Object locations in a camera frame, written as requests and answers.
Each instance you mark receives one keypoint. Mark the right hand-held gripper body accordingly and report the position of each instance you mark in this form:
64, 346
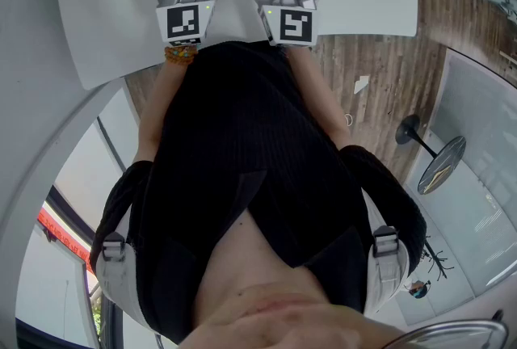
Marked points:
295, 24

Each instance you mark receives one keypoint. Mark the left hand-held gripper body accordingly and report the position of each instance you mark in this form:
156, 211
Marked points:
183, 22

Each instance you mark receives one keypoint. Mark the round black marble table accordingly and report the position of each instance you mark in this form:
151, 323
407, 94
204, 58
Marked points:
442, 169

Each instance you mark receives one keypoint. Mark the silver metal rim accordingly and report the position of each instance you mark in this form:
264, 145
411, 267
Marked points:
444, 329

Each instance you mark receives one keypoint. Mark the black window frame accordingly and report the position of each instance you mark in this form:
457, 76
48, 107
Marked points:
76, 226

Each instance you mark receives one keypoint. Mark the person's black knit top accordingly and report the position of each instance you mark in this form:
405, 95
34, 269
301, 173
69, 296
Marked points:
242, 141

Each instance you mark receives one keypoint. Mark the white paper sheet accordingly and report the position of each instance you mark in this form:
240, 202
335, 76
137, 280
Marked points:
361, 85

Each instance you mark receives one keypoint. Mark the person's right forearm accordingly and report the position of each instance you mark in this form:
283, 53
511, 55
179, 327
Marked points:
319, 97

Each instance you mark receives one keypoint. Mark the red banner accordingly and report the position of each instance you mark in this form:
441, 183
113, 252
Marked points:
64, 236

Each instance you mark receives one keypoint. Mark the small multicoloured gadget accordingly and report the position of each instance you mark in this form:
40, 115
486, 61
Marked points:
418, 289

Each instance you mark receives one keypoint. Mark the person's left forearm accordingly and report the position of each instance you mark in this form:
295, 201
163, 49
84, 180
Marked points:
155, 113

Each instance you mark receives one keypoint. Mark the person's neck and chin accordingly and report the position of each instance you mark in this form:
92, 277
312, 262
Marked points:
262, 311

